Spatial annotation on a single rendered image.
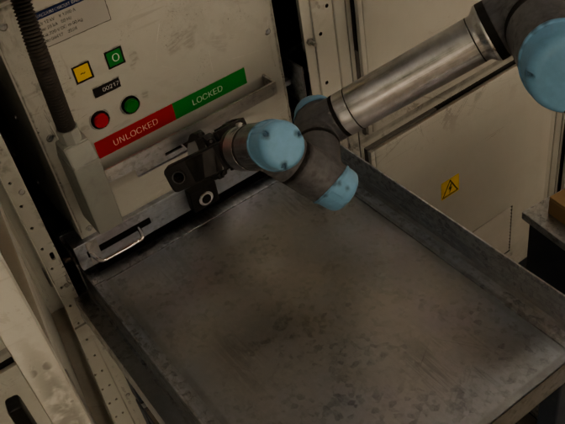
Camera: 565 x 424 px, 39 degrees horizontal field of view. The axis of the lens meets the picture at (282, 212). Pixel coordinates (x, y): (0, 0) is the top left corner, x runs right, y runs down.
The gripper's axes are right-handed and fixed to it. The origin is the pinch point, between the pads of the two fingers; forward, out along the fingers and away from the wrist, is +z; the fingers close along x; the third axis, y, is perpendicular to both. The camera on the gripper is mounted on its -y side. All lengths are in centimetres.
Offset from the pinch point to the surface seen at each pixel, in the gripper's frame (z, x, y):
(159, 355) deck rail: -10.5, -25.5, -24.0
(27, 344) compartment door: -70, 2, -43
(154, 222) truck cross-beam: 10.4, -9.3, -9.3
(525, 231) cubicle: 40, -72, 95
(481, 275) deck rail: -32, -38, 27
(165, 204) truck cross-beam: 9.0, -6.9, -6.0
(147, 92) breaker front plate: -1.7, 13.8, -2.4
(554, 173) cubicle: 35, -60, 109
